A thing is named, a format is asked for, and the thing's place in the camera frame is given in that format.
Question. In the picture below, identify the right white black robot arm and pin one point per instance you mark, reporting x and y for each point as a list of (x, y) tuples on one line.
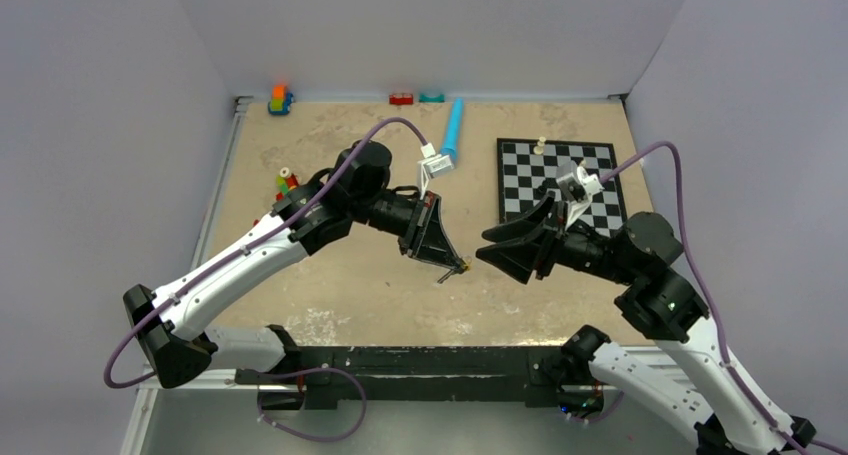
[(721, 410)]

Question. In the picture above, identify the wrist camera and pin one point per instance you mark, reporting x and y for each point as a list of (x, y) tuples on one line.
[(430, 166), (578, 187)]

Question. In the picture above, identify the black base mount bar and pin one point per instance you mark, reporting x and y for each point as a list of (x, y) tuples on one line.
[(319, 378)]

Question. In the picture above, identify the colourful toy car blocks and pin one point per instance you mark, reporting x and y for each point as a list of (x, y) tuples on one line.
[(281, 100)]

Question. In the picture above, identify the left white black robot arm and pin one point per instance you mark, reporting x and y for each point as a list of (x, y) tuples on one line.
[(174, 320)]

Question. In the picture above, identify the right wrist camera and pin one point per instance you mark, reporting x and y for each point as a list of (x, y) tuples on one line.
[(578, 187)]

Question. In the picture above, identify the teal toy piece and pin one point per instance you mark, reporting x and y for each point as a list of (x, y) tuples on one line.
[(431, 97)]

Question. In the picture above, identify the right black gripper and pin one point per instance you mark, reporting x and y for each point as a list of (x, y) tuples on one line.
[(516, 258)]

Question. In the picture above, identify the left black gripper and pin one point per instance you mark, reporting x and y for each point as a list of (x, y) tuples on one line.
[(425, 239)]

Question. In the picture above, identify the white chess piece top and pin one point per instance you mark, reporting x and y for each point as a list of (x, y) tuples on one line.
[(539, 148)]

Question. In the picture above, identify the red toy block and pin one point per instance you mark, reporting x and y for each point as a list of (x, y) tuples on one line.
[(401, 98)]

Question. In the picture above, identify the blue cylinder tube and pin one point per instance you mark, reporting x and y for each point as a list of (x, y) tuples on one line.
[(449, 146)]

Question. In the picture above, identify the colourful block stack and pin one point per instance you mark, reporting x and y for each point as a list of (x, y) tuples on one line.
[(286, 181)]

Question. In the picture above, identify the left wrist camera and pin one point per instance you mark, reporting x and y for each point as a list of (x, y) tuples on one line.
[(430, 166)]

